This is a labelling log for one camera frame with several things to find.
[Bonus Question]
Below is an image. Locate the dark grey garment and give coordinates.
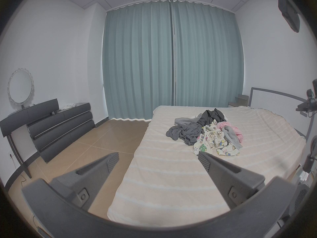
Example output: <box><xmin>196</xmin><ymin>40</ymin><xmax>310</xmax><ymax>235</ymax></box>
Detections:
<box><xmin>165</xmin><ymin>122</ymin><xmax>205</xmax><ymax>146</ymax></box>

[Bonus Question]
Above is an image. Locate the pink garment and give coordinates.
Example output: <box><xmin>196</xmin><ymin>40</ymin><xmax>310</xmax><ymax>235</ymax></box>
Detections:
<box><xmin>217</xmin><ymin>121</ymin><xmax>245</xmax><ymax>144</ymax></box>

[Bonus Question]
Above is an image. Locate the round white-framed mirror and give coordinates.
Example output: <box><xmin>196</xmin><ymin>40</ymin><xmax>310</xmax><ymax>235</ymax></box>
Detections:
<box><xmin>8</xmin><ymin>68</ymin><xmax>34</xmax><ymax>110</ymax></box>

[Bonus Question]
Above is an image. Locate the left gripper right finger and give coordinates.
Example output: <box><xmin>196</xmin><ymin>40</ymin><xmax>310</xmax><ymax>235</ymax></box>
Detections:
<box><xmin>198</xmin><ymin>152</ymin><xmax>266</xmax><ymax>211</ymax></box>

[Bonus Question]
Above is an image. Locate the grey bedside table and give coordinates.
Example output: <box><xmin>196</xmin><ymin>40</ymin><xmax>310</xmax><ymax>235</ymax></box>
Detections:
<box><xmin>228</xmin><ymin>94</ymin><xmax>249</xmax><ymax>108</ymax></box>

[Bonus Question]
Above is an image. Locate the white printed pyjama top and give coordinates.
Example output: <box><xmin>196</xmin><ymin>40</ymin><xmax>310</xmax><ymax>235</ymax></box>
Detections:
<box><xmin>193</xmin><ymin>123</ymin><xmax>241</xmax><ymax>157</ymax></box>

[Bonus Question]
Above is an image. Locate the pale grey knitted garment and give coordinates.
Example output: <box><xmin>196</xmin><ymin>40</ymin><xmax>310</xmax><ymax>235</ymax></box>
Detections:
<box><xmin>223</xmin><ymin>127</ymin><xmax>243</xmax><ymax>150</ymax></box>

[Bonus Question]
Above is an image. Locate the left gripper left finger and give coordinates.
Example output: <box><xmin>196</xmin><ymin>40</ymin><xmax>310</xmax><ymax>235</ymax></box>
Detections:
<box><xmin>50</xmin><ymin>152</ymin><xmax>120</xmax><ymax>211</ymax></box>

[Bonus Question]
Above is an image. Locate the bed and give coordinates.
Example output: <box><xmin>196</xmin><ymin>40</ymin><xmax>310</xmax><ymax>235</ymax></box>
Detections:
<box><xmin>107</xmin><ymin>87</ymin><xmax>311</xmax><ymax>224</ymax></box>

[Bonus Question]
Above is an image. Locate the dark grey chest of drawers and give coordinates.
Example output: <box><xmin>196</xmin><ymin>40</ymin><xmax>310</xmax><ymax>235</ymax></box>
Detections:
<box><xmin>26</xmin><ymin>103</ymin><xmax>96</xmax><ymax>163</ymax></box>

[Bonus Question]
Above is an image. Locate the dark grey dressing table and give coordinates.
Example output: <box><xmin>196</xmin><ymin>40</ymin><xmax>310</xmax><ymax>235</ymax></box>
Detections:
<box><xmin>0</xmin><ymin>99</ymin><xmax>60</xmax><ymax>179</ymax></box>

